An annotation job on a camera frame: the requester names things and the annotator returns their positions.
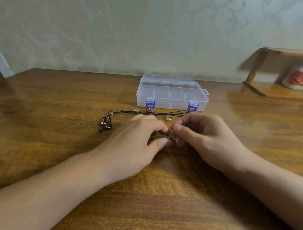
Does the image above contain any person's right hand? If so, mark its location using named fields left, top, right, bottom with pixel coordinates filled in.
left=172, top=112, right=257, bottom=180

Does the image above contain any person's left hand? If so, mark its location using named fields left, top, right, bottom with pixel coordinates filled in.
left=89, top=114, right=171, bottom=186

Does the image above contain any clear plastic organizer box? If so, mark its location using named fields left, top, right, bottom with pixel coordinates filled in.
left=136, top=73, right=210, bottom=112

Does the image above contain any person's left forearm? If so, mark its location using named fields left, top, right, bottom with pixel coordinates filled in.
left=0, top=152, right=116, bottom=230

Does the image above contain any person's right forearm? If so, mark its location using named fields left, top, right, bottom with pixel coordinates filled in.
left=227, top=156, right=303, bottom=230

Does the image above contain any wooden shelf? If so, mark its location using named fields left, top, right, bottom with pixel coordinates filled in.
left=242, top=47, right=303, bottom=100

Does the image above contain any white printed mug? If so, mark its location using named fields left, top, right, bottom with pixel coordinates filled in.
left=282, top=64, right=303, bottom=91

